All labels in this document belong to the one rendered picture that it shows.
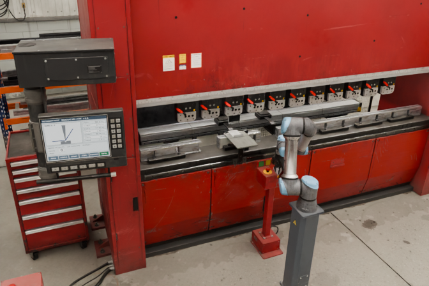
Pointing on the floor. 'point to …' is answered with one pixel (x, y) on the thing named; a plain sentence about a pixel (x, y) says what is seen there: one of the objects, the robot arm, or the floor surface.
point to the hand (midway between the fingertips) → (278, 174)
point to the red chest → (44, 200)
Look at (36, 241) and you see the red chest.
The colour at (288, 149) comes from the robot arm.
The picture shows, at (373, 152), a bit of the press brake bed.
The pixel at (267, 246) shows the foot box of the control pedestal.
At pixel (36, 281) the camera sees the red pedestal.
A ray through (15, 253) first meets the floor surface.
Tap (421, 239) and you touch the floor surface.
